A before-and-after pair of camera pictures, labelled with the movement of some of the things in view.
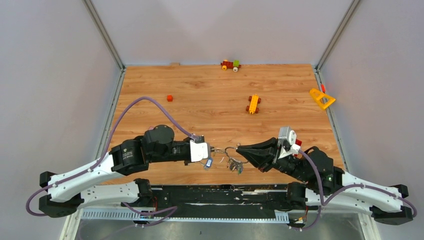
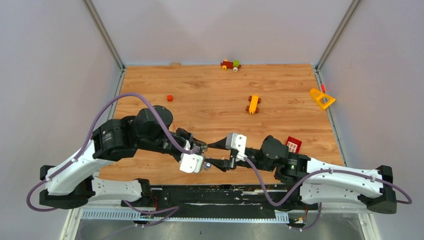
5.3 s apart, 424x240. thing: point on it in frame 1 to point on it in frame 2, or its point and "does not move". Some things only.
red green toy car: [235, 65] does not move
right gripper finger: [257, 151] to [220, 144]
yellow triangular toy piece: [318, 96] does not move
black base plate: [224, 196] does not move
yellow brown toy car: [254, 100] does not move
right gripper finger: [263, 162] to [223, 164]
